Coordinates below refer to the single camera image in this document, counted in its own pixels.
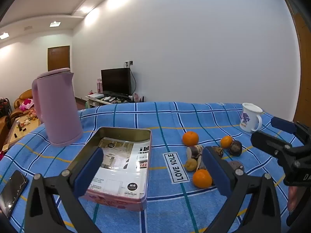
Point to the pink metal tin box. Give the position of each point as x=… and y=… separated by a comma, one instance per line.
x=116, y=202

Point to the wooden door frame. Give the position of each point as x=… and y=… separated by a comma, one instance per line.
x=303, y=77

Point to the white tv stand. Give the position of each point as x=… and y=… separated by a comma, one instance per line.
x=93, y=101

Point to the person's right hand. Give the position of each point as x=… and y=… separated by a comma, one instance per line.
x=294, y=197

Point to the brown wrinkled passion fruit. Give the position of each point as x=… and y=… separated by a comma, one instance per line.
x=218, y=151

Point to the printed paper booklet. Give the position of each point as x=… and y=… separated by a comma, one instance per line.
x=121, y=172

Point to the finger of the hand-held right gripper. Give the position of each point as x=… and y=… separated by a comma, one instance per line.
x=284, y=125
x=267, y=142

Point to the cut taro piece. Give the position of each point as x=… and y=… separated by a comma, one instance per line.
x=201, y=163
x=194, y=151

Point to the wooden coffee table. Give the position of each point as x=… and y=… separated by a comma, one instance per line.
x=26, y=129

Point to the black router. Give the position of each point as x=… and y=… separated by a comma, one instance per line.
x=140, y=99

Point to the large mandarin orange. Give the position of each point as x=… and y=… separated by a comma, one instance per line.
x=190, y=138

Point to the smooth purple fruit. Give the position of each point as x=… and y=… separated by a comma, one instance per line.
x=234, y=165

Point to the brown leather sofa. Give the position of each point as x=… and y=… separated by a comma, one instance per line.
x=24, y=94

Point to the white mug with purple print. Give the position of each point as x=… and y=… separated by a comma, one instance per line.
x=249, y=119

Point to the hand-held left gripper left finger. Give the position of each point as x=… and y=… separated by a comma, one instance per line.
x=88, y=172

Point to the black television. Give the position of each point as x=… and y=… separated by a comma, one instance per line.
x=116, y=81

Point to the pink floral cushion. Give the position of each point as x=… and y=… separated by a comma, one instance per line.
x=26, y=104

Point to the black smartphone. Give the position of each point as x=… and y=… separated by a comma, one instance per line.
x=13, y=194

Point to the white set-top box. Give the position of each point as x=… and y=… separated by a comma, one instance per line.
x=95, y=96

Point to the blue plaid tablecloth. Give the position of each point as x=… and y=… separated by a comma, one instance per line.
x=145, y=116

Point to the square ceiling light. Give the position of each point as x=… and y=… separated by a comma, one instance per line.
x=3, y=36
x=55, y=24

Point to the wall socket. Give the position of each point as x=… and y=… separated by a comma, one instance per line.
x=128, y=63

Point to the pink decoration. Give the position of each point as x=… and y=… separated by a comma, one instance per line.
x=135, y=97

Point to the brown wooden door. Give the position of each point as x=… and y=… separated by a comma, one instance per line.
x=58, y=58

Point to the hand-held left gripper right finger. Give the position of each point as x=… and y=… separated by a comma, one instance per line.
x=216, y=172

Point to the dark purple passion fruit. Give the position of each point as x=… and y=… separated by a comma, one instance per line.
x=235, y=148

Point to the pink electric kettle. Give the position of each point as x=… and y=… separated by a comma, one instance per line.
x=58, y=106

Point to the small yellowish fruit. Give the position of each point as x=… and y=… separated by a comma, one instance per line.
x=191, y=164

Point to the small mandarin orange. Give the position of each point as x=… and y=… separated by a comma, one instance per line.
x=226, y=141

